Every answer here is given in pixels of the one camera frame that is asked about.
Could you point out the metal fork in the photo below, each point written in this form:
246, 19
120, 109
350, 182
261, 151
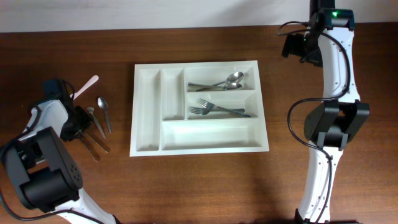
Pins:
205, 111
211, 106

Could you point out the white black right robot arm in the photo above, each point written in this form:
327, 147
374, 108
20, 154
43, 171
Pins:
326, 41

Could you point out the small metal teaspoon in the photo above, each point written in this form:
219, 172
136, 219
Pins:
104, 106

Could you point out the white plastic cutlery tray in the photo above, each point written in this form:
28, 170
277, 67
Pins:
163, 126

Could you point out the large metal spoon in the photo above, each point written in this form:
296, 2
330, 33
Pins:
229, 86
235, 77

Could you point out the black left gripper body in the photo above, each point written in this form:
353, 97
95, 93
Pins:
81, 120

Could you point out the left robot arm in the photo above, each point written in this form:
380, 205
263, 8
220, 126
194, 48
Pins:
40, 168

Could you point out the metal tongs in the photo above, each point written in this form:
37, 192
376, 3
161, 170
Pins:
91, 144

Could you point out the small bent metal spoon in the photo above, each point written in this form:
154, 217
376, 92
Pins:
90, 110

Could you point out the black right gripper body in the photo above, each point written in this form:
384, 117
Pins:
303, 47

